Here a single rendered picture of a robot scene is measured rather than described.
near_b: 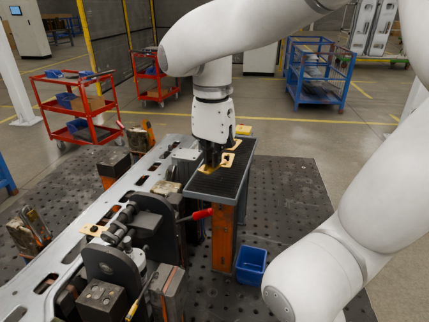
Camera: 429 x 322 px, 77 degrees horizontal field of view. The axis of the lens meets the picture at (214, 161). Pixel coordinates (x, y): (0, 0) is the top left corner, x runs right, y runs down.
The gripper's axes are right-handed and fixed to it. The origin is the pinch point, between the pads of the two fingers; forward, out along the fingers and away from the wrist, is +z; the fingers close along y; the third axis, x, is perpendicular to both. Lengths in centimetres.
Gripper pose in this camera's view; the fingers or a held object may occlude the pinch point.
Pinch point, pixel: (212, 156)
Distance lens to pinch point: 67.4
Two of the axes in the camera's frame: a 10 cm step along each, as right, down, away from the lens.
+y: -8.2, -2.8, 4.9
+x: -5.7, 4.1, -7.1
